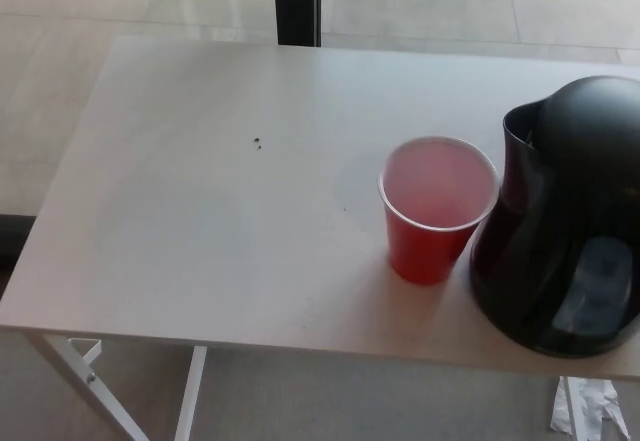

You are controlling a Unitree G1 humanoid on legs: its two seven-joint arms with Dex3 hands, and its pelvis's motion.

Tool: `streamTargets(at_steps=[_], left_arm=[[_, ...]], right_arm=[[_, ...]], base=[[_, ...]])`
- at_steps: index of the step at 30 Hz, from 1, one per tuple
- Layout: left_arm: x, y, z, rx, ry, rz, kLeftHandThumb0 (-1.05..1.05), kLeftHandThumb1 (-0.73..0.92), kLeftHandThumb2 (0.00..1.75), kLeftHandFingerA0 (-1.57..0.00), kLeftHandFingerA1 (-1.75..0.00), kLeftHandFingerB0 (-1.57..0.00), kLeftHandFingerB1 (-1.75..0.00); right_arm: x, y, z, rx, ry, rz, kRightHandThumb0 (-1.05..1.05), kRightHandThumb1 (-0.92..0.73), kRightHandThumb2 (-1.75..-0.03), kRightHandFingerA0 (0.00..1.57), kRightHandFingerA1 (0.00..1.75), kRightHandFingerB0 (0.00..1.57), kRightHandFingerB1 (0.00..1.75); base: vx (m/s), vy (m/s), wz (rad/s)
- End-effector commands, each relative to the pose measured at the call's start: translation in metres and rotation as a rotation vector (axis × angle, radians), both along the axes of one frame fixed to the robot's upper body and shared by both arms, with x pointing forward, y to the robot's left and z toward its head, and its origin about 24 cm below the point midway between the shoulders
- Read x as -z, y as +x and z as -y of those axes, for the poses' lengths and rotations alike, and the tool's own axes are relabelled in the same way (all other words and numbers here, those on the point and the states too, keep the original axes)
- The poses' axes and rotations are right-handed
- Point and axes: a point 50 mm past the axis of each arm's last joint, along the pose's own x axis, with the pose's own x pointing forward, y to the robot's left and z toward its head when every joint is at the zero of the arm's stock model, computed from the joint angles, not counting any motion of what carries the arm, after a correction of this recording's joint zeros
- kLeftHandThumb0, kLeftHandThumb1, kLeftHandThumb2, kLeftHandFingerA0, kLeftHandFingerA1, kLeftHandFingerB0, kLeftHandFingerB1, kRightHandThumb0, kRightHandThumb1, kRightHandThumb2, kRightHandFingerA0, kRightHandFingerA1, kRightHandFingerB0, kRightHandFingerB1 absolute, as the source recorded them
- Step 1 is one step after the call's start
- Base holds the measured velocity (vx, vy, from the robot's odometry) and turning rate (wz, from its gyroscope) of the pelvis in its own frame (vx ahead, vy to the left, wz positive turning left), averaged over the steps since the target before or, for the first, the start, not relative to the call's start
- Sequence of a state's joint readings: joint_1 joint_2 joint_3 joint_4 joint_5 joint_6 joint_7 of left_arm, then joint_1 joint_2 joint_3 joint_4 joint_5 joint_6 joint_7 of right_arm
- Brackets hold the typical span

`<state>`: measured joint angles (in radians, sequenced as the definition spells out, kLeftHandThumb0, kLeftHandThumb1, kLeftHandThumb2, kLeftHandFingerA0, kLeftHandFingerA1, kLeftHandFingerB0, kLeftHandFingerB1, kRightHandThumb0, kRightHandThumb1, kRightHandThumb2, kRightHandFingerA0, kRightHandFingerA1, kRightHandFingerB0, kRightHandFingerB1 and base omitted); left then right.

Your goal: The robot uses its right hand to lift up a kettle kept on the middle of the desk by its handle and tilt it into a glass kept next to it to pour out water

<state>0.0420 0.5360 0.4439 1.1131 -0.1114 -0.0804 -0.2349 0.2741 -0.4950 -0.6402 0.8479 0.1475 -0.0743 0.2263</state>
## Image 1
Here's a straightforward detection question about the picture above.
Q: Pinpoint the white straight table leg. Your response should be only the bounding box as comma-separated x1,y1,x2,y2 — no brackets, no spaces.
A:
173,344,209,441

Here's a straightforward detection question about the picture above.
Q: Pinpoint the black electric kettle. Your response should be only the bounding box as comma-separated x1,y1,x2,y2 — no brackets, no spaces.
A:
469,74,640,360

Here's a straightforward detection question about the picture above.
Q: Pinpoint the crumpled white paper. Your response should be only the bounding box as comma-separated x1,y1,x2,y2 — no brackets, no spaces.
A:
548,378,632,441

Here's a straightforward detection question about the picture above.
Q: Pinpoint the red plastic cup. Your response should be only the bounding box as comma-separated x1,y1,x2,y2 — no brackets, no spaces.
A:
377,135,500,286

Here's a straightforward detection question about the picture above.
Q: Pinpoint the white table leg brace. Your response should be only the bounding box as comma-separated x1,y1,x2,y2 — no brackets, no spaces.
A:
68,338,104,365

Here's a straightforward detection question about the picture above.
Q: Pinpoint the black window frame post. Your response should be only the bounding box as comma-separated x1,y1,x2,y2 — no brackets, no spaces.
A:
272,0,324,48

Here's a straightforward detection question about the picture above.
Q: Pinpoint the white slanted table leg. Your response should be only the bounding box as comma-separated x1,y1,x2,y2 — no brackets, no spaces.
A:
22,331,154,441

